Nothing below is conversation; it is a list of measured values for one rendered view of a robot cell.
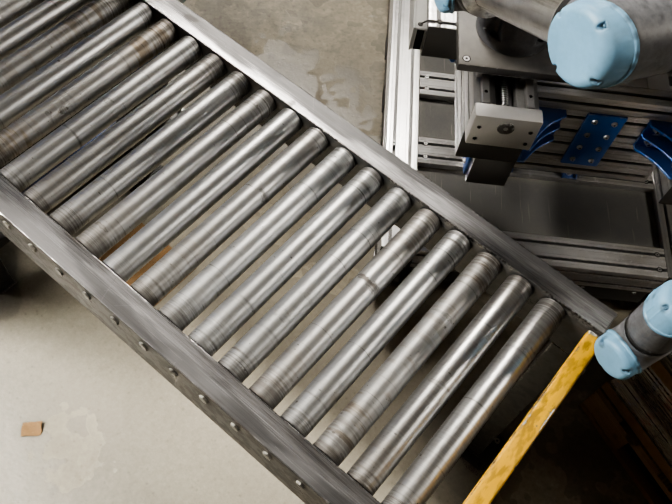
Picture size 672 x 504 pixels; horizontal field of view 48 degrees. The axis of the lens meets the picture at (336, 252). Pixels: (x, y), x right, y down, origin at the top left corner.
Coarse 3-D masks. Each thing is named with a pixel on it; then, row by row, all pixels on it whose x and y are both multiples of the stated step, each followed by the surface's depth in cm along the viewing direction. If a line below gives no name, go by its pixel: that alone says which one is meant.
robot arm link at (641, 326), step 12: (660, 288) 104; (648, 300) 106; (660, 300) 103; (636, 312) 109; (648, 312) 105; (660, 312) 103; (636, 324) 109; (648, 324) 106; (660, 324) 104; (636, 336) 109; (648, 336) 107; (660, 336) 105; (648, 348) 109; (660, 348) 108
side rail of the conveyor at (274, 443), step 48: (0, 192) 127; (48, 240) 124; (96, 288) 120; (144, 336) 117; (192, 384) 114; (240, 384) 115; (240, 432) 115; (288, 432) 112; (288, 480) 115; (336, 480) 109
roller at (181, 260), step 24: (312, 144) 138; (264, 168) 135; (288, 168) 135; (240, 192) 132; (264, 192) 133; (216, 216) 129; (240, 216) 130; (192, 240) 126; (216, 240) 128; (168, 264) 123; (192, 264) 125; (144, 288) 121; (168, 288) 123
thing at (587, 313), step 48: (144, 0) 151; (240, 48) 148; (288, 96) 143; (288, 144) 151; (336, 144) 140; (384, 192) 140; (432, 192) 135; (432, 240) 140; (480, 240) 131; (576, 288) 128; (576, 336) 130
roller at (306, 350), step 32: (416, 224) 132; (384, 256) 128; (352, 288) 125; (384, 288) 128; (320, 320) 121; (352, 320) 123; (288, 352) 118; (320, 352) 120; (256, 384) 116; (288, 384) 116
